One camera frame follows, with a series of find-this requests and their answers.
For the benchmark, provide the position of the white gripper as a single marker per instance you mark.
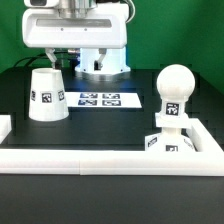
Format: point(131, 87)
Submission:
point(103, 27)

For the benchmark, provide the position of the white lamp shade cone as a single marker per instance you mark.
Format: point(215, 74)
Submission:
point(47, 95)

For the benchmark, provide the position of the white lamp bulb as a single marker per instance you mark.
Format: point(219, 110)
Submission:
point(175, 84)

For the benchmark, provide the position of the white lamp base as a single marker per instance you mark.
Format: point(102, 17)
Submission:
point(170, 138)

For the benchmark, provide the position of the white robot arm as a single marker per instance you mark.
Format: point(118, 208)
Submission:
point(114, 62)

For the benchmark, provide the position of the white marker sheet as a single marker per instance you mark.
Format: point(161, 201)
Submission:
point(102, 100)

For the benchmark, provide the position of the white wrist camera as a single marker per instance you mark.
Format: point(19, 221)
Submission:
point(41, 3)

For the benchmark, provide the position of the white frame border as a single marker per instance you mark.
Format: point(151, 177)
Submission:
point(207, 160)

